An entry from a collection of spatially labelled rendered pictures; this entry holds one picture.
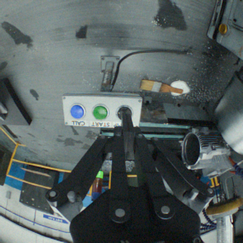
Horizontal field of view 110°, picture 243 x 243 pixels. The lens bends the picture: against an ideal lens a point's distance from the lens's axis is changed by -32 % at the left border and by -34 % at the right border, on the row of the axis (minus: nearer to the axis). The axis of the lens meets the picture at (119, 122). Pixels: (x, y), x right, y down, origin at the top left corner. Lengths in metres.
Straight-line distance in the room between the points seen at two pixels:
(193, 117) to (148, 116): 0.24
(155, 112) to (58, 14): 0.54
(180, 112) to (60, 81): 0.57
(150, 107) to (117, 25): 0.36
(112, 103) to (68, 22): 0.33
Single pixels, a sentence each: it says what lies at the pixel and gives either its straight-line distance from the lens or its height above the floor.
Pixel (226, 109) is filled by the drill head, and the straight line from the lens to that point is 0.43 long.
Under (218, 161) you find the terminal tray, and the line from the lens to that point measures 0.63.
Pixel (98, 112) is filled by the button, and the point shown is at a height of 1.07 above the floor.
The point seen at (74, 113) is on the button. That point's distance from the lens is 0.27.
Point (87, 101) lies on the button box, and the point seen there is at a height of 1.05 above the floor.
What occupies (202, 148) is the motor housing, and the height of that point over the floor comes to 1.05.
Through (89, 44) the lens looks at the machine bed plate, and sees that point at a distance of 0.47.
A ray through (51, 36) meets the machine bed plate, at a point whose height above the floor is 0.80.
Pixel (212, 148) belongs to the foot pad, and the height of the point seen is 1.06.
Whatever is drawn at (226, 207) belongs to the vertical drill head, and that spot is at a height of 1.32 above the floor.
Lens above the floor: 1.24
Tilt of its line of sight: 38 degrees down
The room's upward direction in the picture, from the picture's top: 178 degrees counter-clockwise
